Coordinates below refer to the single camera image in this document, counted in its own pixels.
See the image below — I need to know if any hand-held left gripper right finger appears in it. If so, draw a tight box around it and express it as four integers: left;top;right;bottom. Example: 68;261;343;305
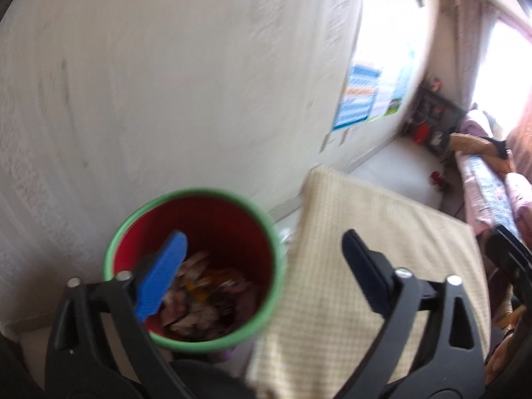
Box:
332;229;487;399

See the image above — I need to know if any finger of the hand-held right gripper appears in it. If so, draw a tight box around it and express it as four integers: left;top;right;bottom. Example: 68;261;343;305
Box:
484;224;532;287

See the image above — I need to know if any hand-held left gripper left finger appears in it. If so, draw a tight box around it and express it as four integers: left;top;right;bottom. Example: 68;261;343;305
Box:
45;231;188;399

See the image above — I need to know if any pile of snack wrappers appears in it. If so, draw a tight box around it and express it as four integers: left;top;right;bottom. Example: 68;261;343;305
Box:
160;250;260;339

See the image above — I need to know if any green red trash bin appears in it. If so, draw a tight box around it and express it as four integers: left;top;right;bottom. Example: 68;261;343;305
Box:
103;188;287;352

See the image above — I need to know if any pink floral quilt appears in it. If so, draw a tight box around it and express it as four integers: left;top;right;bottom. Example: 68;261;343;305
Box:
505;172;532;221

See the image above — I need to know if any bed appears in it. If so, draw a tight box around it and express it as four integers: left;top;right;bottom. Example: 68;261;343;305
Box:
453;110;532;237

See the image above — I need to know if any blue plaid bedsheet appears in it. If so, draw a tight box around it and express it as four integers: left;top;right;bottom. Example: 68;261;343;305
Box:
469;156;520;233

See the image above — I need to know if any black garment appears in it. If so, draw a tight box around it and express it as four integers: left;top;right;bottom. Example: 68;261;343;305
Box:
484;136;510;159

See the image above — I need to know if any orange yellow cloth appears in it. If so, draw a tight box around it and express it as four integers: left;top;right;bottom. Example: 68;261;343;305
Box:
450;133;510;159

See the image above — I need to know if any pink pillow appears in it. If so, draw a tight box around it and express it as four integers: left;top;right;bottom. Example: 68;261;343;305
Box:
461;110;495;138

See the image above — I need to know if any dark metal shelf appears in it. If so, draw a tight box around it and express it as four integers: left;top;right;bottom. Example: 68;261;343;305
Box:
401;81;466;161

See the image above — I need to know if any window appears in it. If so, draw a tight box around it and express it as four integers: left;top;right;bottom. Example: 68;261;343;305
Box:
471;17;532;134

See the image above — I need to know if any sheer pink curtain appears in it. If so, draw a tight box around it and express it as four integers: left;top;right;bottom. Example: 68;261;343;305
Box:
457;0;495;109

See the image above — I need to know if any blue letter wall poster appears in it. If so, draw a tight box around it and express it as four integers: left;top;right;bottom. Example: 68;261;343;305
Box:
331;64;383;131

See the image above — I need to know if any white table wall poster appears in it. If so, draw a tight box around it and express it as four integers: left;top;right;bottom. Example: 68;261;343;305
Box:
374;70;400;121

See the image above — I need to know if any green blue wall poster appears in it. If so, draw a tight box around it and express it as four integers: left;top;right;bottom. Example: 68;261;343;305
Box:
384;50;416;117

